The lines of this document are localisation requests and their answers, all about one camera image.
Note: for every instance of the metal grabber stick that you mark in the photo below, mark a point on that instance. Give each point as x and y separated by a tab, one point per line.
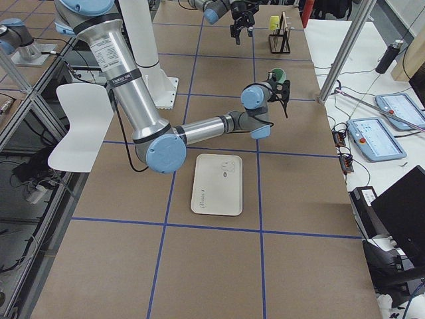
384	112

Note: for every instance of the black wire cup rack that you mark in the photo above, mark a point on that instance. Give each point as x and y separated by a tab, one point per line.
279	41

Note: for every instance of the green plastic cup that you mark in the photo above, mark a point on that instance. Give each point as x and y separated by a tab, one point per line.
277	75

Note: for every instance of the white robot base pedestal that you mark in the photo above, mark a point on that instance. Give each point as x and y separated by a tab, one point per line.
139	28

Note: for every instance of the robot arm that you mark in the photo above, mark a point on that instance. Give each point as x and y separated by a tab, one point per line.
212	10
120	36

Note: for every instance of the black laptop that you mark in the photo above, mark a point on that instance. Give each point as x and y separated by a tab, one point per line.
401	210

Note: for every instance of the aluminium frame post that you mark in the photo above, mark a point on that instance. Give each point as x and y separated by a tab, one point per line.
346	47

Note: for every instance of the white plastic chair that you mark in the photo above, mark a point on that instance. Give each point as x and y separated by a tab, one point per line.
89	113

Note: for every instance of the black water bottle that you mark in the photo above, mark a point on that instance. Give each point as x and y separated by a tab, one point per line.
390	54

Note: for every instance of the teach pendant tablet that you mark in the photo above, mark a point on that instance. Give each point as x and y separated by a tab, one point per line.
374	139
402	106

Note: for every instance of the yellow plastic cup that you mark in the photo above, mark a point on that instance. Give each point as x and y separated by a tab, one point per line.
274	23

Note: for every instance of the far teach pendant tablet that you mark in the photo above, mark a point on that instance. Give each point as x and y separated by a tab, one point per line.
402	106

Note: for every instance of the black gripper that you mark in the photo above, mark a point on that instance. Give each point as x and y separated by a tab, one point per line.
240	15
273	85

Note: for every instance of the near teach pendant tablet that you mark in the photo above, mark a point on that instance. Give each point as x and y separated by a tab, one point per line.
374	139

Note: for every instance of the cream rabbit tray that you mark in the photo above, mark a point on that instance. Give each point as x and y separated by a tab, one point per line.
218	185

